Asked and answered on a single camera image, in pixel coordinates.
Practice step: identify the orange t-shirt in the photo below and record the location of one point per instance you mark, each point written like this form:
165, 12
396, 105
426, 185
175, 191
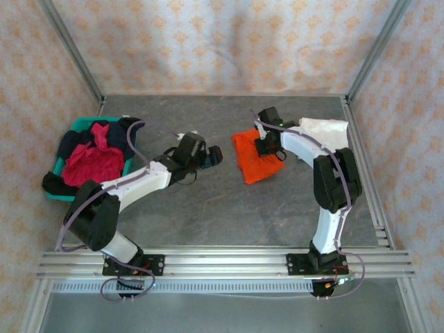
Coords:
256, 170

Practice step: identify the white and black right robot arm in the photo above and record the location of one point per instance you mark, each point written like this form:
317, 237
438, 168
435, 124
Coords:
334, 180

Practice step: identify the white folded t-shirt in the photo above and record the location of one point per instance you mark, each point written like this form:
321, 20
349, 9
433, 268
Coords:
329, 130

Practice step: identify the aluminium cross rails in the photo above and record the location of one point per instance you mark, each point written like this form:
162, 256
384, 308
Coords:
225, 263

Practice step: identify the magenta t-shirt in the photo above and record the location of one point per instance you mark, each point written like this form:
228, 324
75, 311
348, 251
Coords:
86, 170

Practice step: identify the teal plastic basket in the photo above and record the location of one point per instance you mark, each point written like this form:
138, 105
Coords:
81, 123

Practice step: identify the navy t-shirt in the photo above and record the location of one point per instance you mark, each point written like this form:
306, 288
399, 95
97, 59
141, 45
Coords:
71, 138

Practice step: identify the black t-shirt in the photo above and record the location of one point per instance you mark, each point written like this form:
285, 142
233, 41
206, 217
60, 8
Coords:
55, 184

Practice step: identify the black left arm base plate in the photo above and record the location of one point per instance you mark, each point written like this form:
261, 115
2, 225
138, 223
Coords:
156, 265

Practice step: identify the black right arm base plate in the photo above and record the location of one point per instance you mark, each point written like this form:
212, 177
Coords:
298, 265

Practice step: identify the aluminium frame post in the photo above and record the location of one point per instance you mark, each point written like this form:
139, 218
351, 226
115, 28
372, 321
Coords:
74, 55
376, 52

